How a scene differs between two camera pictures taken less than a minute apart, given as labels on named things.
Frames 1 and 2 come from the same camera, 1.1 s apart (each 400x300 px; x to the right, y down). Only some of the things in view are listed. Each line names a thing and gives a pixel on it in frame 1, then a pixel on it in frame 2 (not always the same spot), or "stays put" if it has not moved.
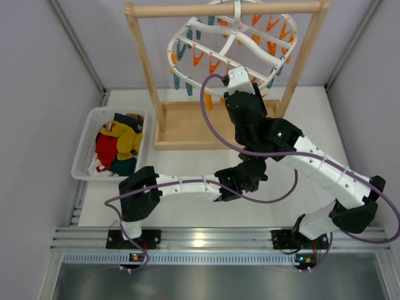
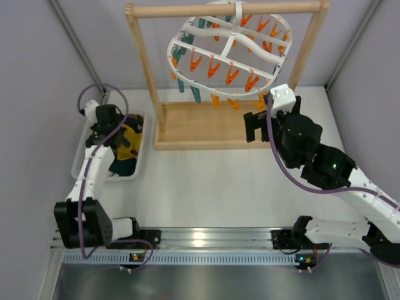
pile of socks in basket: (117, 146) stays put
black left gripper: (253, 180) to (110, 137)
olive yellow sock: (128, 140) stays put
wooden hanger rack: (177, 124) stays put
